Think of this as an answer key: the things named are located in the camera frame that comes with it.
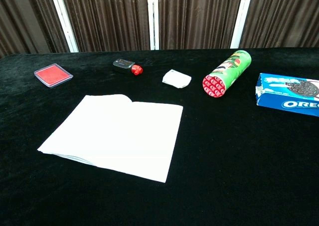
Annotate cream paper sheet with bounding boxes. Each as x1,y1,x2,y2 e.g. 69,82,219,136
37,94,184,184

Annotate white tissue packet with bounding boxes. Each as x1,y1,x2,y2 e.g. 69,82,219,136
161,69,192,89

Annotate ink bottle with red cap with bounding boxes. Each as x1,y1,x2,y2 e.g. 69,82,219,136
112,58,144,76

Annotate green chips can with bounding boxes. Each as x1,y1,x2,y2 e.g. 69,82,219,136
202,50,252,98

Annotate black velvet tablecloth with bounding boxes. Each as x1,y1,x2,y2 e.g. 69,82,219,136
0,47,319,226

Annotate brown pleated curtain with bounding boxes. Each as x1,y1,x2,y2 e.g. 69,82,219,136
239,0,319,49
0,0,70,58
158,0,244,50
59,0,151,52

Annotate blue Oreo cookie box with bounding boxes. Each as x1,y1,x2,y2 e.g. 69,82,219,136
255,73,319,117

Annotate white screen frame post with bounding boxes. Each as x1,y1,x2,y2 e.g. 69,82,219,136
147,0,160,50
48,0,80,53
230,0,255,49

